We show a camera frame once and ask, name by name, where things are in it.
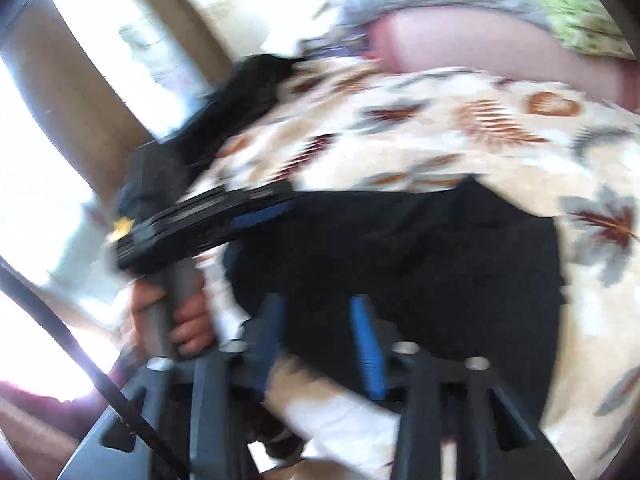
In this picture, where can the dark cloth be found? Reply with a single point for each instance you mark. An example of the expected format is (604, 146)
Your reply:
(235, 95)

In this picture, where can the pink pillow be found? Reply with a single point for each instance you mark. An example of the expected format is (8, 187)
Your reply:
(500, 45)

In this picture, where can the person's left hand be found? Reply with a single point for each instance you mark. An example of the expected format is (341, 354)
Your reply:
(187, 327)

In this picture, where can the black pants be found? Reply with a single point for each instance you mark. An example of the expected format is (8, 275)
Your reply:
(400, 270)

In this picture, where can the green printed cloth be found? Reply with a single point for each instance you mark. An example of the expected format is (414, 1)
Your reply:
(585, 10)

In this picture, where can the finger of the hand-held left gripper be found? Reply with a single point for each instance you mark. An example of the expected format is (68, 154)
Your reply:
(210, 215)

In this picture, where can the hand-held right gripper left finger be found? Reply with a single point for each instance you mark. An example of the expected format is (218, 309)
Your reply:
(270, 332)

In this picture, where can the bright window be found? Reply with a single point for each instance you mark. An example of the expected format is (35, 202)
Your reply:
(125, 25)

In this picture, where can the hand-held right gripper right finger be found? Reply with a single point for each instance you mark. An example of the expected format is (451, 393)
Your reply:
(366, 342)

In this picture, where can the leaf print blanket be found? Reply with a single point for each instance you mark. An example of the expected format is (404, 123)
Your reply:
(450, 125)

